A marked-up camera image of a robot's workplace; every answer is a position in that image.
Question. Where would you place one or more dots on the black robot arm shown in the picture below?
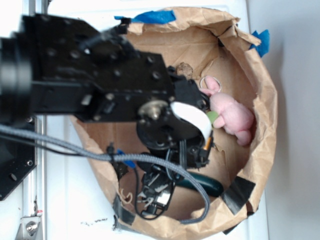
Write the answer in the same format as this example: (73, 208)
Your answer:
(63, 66)

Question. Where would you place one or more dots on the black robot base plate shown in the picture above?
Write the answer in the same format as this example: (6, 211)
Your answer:
(17, 160)

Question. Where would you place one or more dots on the pink plush bunny toy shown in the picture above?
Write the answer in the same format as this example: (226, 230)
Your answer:
(234, 117)

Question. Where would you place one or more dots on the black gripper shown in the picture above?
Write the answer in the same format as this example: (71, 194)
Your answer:
(160, 126)

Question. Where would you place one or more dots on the metal corner bracket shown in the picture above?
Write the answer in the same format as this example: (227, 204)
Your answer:
(30, 228)

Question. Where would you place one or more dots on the green plush frog toy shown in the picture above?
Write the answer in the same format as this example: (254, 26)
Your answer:
(212, 115)

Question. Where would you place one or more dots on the aluminium extrusion rail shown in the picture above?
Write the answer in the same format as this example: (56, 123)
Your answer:
(34, 197)

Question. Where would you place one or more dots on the brown paper bag bin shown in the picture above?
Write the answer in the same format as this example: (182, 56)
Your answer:
(212, 43)

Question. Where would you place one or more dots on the brown rock-like lump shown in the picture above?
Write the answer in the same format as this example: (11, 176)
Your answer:
(184, 69)

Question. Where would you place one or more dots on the dark green plastic pickle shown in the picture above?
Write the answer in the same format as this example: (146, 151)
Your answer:
(211, 186)

